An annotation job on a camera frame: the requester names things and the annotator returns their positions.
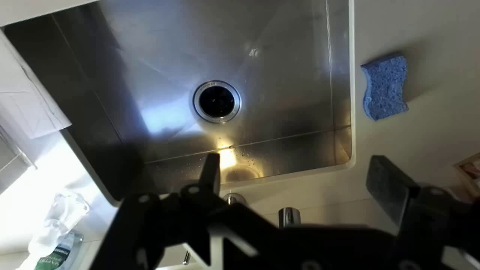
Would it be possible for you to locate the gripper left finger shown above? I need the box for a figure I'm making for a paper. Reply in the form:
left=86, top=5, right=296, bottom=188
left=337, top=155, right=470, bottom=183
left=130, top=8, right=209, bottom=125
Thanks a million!
left=89, top=152, right=271, bottom=270

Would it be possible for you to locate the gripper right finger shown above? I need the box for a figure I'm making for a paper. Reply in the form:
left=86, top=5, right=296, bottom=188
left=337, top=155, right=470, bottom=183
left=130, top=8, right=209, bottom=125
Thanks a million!
left=366, top=155, right=480, bottom=270

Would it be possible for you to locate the chrome round fitting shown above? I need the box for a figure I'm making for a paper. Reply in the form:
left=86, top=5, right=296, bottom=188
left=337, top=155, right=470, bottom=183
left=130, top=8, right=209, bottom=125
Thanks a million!
left=224, top=193, right=246, bottom=206

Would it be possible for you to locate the clear spray bottle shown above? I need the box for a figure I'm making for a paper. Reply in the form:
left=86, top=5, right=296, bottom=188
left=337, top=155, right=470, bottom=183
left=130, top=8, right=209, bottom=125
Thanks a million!
left=17, top=191, right=90, bottom=270

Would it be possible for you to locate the round sink drain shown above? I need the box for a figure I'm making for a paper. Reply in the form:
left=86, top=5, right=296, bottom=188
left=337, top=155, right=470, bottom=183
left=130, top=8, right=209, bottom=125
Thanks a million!
left=192, top=80, right=242, bottom=124

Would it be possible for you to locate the chrome tap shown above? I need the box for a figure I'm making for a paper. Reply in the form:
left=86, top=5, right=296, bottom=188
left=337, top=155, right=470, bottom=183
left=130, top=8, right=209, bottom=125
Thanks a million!
left=278, top=207, right=302, bottom=228

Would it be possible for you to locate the blue sponge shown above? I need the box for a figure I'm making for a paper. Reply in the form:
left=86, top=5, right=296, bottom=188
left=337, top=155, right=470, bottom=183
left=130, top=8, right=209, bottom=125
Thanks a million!
left=360, top=55, right=410, bottom=121

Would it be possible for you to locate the stainless steel sink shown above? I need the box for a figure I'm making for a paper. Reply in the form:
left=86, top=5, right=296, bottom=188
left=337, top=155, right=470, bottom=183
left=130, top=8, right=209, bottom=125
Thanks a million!
left=2, top=0, right=356, bottom=206

